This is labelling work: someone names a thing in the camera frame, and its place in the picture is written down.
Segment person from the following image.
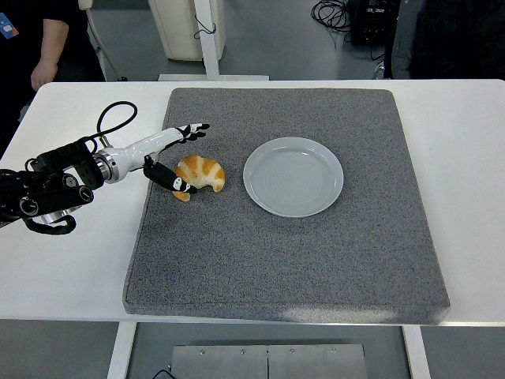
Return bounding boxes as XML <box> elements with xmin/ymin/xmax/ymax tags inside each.
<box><xmin>0</xmin><ymin>0</ymin><xmax>107</xmax><ymax>159</ymax></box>
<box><xmin>382</xmin><ymin>0</ymin><xmax>505</xmax><ymax>80</ymax></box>

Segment white table leg with foot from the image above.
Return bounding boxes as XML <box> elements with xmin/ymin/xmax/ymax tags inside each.
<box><xmin>157</xmin><ymin>0</ymin><xmax>270</xmax><ymax>82</ymax></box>

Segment black floor cable bundle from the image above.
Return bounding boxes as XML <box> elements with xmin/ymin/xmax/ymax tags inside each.
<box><xmin>310</xmin><ymin>0</ymin><xmax>354</xmax><ymax>43</ymax></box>

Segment grey round plate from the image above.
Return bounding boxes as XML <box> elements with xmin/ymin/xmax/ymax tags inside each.
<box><xmin>241</xmin><ymin>136</ymin><xmax>345</xmax><ymax>219</ymax></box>

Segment grey metal plate with screws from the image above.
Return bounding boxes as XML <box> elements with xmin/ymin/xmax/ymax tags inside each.
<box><xmin>171</xmin><ymin>343</ymin><xmax>370</xmax><ymax>379</ymax></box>

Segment black equipment box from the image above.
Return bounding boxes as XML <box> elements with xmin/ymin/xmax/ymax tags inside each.
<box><xmin>346</xmin><ymin>0</ymin><xmax>400</xmax><ymax>45</ymax></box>

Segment white cabinet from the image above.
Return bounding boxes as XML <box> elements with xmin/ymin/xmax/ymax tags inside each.
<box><xmin>148</xmin><ymin>0</ymin><xmax>226</xmax><ymax>62</ymax></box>

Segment grey speckled mat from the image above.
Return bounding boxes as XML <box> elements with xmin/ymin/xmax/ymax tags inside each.
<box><xmin>121</xmin><ymin>87</ymin><xmax>451</xmax><ymax>325</ymax></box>

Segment golden croissant bread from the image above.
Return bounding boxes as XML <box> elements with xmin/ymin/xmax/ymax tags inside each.
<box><xmin>172</xmin><ymin>154</ymin><xmax>226</xmax><ymax>203</ymax></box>

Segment white tubular stand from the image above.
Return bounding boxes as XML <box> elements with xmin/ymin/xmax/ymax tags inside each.
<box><xmin>77</xmin><ymin>0</ymin><xmax>128</xmax><ymax>83</ymax></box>

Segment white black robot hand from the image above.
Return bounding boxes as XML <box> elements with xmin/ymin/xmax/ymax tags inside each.
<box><xmin>105</xmin><ymin>122</ymin><xmax>211</xmax><ymax>195</ymax></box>

